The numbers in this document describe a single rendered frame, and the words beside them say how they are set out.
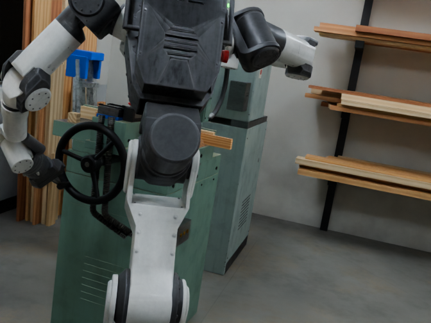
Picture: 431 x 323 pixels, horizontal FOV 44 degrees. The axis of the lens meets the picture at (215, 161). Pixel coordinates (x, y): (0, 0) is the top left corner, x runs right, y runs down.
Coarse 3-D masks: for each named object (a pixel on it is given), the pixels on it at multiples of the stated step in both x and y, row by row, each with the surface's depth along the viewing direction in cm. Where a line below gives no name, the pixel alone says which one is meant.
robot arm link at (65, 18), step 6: (66, 12) 136; (72, 12) 135; (60, 18) 136; (66, 18) 135; (72, 18) 135; (78, 18) 135; (66, 24) 135; (72, 24) 135; (78, 24) 136; (84, 24) 140; (72, 30) 135; (78, 30) 136; (72, 36) 136; (78, 36) 137; (84, 36) 141
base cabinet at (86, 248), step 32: (64, 192) 210; (64, 224) 212; (96, 224) 206; (128, 224) 201; (192, 224) 229; (64, 256) 214; (96, 256) 208; (128, 256) 203; (192, 256) 238; (64, 288) 216; (96, 288) 210; (192, 288) 247; (64, 320) 218; (96, 320) 212
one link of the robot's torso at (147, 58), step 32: (128, 0) 131; (160, 0) 123; (192, 0) 125; (224, 0) 127; (128, 32) 132; (160, 32) 124; (192, 32) 125; (224, 32) 138; (128, 64) 134; (160, 64) 124; (192, 64) 125; (128, 96) 140; (160, 96) 130; (192, 96) 129
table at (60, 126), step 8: (56, 120) 207; (64, 120) 208; (80, 120) 215; (88, 120) 218; (56, 128) 207; (64, 128) 206; (80, 136) 204; (88, 136) 203; (88, 144) 192; (104, 144) 190; (112, 152) 189; (200, 152) 195; (208, 152) 203; (200, 160) 196
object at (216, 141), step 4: (96, 112) 218; (204, 136) 203; (208, 136) 203; (212, 136) 202; (216, 136) 202; (204, 140) 203; (208, 140) 203; (212, 140) 202; (216, 140) 202; (220, 140) 201; (224, 140) 201; (228, 140) 200; (232, 140) 201; (208, 144) 203; (212, 144) 202; (216, 144) 202; (220, 144) 201; (224, 144) 201; (228, 144) 200; (224, 148) 201; (228, 148) 200
